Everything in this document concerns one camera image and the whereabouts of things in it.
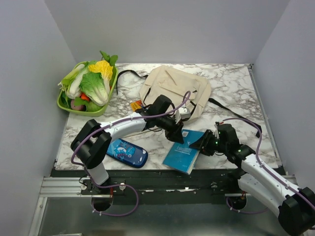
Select beige canvas student bag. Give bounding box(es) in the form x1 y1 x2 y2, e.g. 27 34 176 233
116 65 263 138

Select blue pencil case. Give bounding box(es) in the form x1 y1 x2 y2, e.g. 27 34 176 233
106 139 148 169

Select green toy lettuce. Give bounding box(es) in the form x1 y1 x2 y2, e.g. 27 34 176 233
79 72 108 106

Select green vegetable basket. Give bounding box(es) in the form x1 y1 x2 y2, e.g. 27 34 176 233
57 60 119 117

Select yellow toy cabbage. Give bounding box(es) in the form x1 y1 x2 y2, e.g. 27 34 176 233
89 60 114 87

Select blue notebook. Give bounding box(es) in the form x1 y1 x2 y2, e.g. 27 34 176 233
163 129 204 175

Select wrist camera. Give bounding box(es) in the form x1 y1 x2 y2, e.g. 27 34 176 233
215 121 221 133
175 107 191 123

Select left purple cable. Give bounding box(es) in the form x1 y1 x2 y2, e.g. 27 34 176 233
70 90 191 216

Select white toy bok choy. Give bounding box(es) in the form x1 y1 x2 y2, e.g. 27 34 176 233
58 61 88 99

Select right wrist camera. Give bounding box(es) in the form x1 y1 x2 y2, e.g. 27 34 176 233
215 121 221 133

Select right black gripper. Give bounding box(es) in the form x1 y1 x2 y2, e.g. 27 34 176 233
189 129 228 156

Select orange toy carrot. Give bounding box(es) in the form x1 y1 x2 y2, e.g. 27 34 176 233
80 93 90 102

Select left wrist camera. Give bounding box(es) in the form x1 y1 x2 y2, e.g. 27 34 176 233
175 107 191 123

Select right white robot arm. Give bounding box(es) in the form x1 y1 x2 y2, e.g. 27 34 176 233
190 123 315 236

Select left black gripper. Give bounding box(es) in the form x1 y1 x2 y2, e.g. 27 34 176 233
156 114 184 145

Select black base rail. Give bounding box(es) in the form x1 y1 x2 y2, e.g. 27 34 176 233
51 170 249 205

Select colourful children's book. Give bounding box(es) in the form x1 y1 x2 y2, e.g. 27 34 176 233
130 100 144 112

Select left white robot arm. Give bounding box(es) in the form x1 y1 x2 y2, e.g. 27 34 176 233
70 91 190 194

